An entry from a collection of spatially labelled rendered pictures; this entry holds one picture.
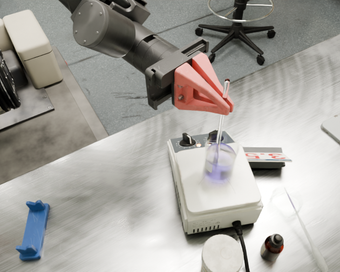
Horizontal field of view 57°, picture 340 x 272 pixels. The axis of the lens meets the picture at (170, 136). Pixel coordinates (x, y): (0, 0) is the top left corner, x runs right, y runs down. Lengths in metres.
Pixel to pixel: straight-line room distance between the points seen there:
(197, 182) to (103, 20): 0.28
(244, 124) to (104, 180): 0.33
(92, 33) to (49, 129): 0.93
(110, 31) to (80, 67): 1.75
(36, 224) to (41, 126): 0.75
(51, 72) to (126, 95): 0.58
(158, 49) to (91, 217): 0.33
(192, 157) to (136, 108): 1.28
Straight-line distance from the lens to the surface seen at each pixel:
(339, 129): 0.76
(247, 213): 0.54
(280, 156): 0.66
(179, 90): 0.41
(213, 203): 0.50
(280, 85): 0.83
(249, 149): 0.68
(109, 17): 0.41
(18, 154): 1.28
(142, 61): 0.44
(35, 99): 1.44
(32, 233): 0.62
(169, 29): 2.40
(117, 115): 1.78
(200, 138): 0.63
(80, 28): 0.43
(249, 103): 0.77
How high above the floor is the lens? 1.29
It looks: 51 degrees down
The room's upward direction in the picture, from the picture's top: 3 degrees counter-clockwise
